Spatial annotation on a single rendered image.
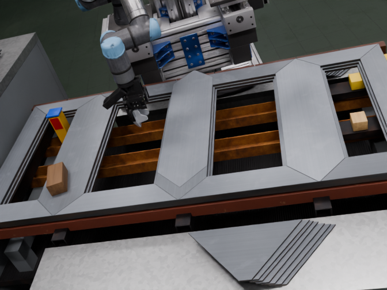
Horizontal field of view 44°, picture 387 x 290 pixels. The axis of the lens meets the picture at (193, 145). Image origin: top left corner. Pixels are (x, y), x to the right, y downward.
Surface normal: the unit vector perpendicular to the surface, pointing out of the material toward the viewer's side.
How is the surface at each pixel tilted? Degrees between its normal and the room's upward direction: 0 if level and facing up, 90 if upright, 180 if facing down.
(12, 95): 90
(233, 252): 0
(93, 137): 0
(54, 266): 0
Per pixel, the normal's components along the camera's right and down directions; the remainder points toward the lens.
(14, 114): 0.97, -0.14
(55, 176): -0.25, -0.75
